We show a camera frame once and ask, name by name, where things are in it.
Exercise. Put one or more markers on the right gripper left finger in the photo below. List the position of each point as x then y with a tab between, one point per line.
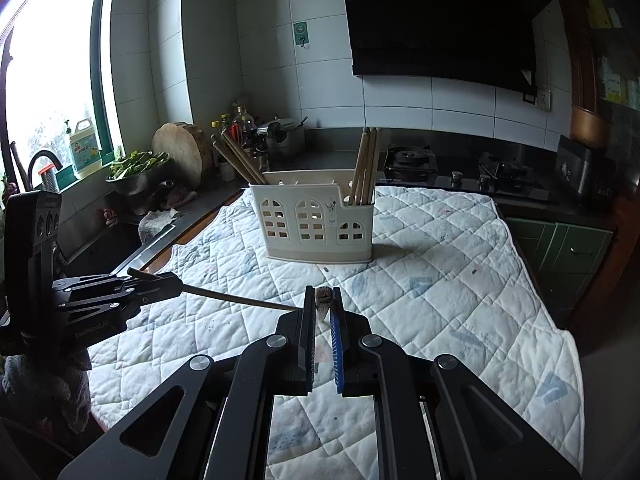
210	419

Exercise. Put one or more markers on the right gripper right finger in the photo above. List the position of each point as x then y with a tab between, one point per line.
435	419

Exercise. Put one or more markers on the white quilted cloth mat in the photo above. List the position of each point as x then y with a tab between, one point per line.
445	277

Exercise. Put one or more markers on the grey dish rag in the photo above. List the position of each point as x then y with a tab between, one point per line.
155	223

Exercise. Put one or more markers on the black sink faucet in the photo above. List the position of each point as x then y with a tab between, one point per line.
47	171

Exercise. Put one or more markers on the steel bowl of greens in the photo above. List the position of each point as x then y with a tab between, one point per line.
136	172

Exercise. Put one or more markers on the green cabinet drawers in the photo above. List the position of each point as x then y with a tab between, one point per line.
564	258

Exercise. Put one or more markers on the round wooden cutting board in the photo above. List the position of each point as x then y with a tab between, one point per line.
188	147

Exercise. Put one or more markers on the white plastic utensil holder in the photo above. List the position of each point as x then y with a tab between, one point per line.
305	216

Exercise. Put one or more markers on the small white seasoning jar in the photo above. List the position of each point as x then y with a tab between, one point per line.
227	172

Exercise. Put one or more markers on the black gas stove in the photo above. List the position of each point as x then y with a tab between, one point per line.
484	173

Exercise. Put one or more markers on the yellow cap sauce bottle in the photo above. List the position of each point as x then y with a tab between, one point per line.
216	130

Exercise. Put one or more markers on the cooking oil bottle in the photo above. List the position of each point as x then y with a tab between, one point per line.
245	127

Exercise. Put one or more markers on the black rice cooker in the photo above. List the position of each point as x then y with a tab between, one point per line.
588	172

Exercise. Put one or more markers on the silver pressure cooker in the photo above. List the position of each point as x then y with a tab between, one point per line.
285	136

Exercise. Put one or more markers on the copper pot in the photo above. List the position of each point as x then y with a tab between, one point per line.
589	128

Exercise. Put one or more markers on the black range hood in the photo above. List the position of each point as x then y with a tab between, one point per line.
484	41

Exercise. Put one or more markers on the wall power socket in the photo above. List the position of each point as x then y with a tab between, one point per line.
544	100

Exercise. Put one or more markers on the green wall hook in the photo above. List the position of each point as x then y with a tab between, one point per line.
301	38

